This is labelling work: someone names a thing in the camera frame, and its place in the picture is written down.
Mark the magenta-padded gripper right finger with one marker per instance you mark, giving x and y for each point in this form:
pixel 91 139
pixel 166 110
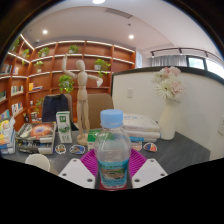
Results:
pixel 149 171

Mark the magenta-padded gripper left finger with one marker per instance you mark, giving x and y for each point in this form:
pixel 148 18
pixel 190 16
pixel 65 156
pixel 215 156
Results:
pixel 77 171

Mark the clear blue-capped water bottle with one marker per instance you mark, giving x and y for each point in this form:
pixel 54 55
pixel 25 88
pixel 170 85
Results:
pixel 112 156

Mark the small round colourful badge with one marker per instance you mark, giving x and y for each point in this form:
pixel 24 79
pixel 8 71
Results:
pixel 60 149
pixel 136 145
pixel 77 149
pixel 150 147

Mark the green tissue pack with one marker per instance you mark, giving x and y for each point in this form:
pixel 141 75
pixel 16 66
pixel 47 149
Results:
pixel 92 137

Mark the green and white carton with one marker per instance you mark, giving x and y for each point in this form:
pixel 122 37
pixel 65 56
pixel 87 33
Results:
pixel 64 128

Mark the stack of white packs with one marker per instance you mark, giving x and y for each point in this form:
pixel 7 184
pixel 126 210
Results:
pixel 141 126

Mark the white vase with pink flowers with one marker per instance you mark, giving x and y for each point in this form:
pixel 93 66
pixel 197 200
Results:
pixel 168 123

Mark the stack of black books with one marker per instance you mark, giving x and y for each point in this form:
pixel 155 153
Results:
pixel 36 135

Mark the tan chair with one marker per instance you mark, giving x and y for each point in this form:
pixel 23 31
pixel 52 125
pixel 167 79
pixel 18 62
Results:
pixel 100 110

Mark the dark blue chair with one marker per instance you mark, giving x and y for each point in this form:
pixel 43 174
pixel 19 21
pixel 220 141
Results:
pixel 55 106

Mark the wooden artist mannequin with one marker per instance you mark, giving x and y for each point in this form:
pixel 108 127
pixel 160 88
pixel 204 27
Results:
pixel 82 96

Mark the stack of colourful books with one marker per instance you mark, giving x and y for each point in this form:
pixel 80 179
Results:
pixel 6 133

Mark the orange wooden shelf unit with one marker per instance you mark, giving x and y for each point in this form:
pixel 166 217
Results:
pixel 110 83

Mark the grey window curtain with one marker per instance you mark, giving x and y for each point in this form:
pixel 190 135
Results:
pixel 168 60

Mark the window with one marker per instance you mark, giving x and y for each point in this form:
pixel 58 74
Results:
pixel 206 65

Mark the recessed ceiling light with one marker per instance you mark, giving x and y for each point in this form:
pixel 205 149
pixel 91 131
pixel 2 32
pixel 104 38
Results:
pixel 131 36
pixel 44 31

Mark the ceiling air vent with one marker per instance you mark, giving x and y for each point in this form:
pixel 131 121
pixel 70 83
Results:
pixel 118 12

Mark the branched ceiling lamp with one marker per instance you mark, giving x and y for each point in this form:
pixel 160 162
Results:
pixel 98 1

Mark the white wall socket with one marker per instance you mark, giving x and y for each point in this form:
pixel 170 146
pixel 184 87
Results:
pixel 221 125

